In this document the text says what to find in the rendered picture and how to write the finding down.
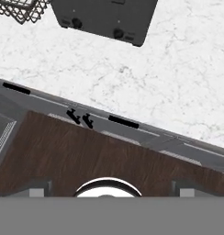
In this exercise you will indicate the grey drawer front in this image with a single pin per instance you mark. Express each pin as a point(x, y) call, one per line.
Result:
point(205, 154)
point(98, 117)
point(43, 93)

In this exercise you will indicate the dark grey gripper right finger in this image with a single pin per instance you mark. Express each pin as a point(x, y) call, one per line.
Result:
point(176, 188)

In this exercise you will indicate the grey cupboard door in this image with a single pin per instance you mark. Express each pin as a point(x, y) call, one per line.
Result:
point(5, 128)

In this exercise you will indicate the white round thing, black rim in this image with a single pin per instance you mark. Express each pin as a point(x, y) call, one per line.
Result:
point(107, 189)

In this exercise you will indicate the dark grey toaster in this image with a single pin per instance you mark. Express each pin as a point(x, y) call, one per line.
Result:
point(110, 15)

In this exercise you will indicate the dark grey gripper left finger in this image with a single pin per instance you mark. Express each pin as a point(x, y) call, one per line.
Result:
point(46, 188)

